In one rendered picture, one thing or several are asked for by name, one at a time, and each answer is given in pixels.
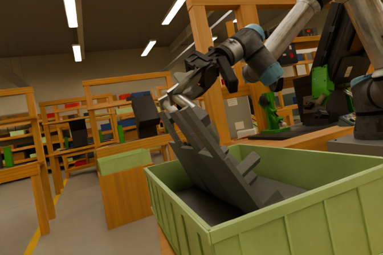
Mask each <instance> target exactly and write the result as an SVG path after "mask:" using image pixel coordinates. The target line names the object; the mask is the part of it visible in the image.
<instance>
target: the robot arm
mask: <svg viewBox="0 0 383 255"><path fill-rule="evenodd" d="M330 1H332V0H296V5H295V6H294V7H293V8H292V9H291V11H290V12H289V13H288V14H287V15H286V17H285V18H284V19H283V20H282V22H281V23H280V24H279V25H278V27H277V28H276V29H275V30H274V32H273V33H272V34H271V35H270V37H269V38H268V39H267V40H266V41H265V43H264V44H263V42H264V39H265V34H264V31H263V29H262V28H261V26H259V25H257V24H249V25H247V26H246V27H244V28H241V29H240V30H239V31H238V32H237V33H235V34H234V35H233V36H231V37H229V38H228V39H227V40H225V41H224V42H223V43H221V44H220V45H219V46H218V47H216V48H215V47H213V46H210V47H209V48H208V53H206V54H202V53H201V52H199V51H196V52H194V53H192V54H191V55H189V56H188V57H187V58H185V59H184V61H185V68H186V73H182V72H176V73H175V74H174V75H173V76H174V78H175V79H176V80H177V82H178V85H177V86H176V88H175V89H174V91H173V92H172V94H173V95H175V94H180V93H182V94H184V95H185V96H186V97H188V98H189V99H191V100H194V99H196V98H198V97H200V96H202V95H203V94H204V93H205V92H206V91H207V90H208V89H209V88H211V86H212V85H213V84H214V83H215V82H216V80H217V77H218V76H219V73H220V74H221V76H222V78H223V80H224V82H225V86H226V88H227V90H228V91H229V93H235V92H237V91H238V83H239V81H238V79H237V77H236V75H235V73H234V71H233V69H232V66H233V65H235V64H236V63H237V62H239V61H240V60H241V59H244V60H245V62H246V63H247V64H246V65H245V66H244V67H243V69H242V77H243V79H244V80H245V81H246V82H248V83H257V82H258V81H260V82H262V83H263V85H264V86H269V85H271V84H272V83H274V82H275V81H277V80H278V79H279V78H281V77H282V76H283V74H284V70H283V68H282V67H281V66H280V63H279V62H277V60H278V58H279V57H280V56H281V54H282V53H283V52H284V51H285V50H286V48H287V47H288V46H289V45H290V43H291V42H292V41H293V40H294V39H295V37H296V36H297V35H298V33H299V32H300V31H301V30H302V29H303V27H304V26H305V25H306V24H307V23H308V21H309V20H310V19H311V18H312V16H313V15H316V14H318V13H319V12H320V11H321V10H322V8H323V7H324V6H325V5H327V4H328V3H329V2H330ZM335 2H340V3H342V4H343V5H344V7H345V9H346V11H347V13H348V15H349V17H350V19H351V22H352V24H353V26H354V28H355V30H356V32H357V34H358V37H359V38H360V40H361V42H362V45H363V46H364V49H365V51H366V53H367V55H368V57H369V59H370V62H371V64H372V66H373V68H374V72H373V73H370V74H367V75H363V76H359V77H356V78H354V79H353V80H351V92H352V97H353V103H354V108H355V114H356V122H355V127H354V131H353V134H354V138H355V139H361V140H383V5H382V3H381V1H380V0H335ZM197 83H199V84H200V85H198V84H197Z"/></svg>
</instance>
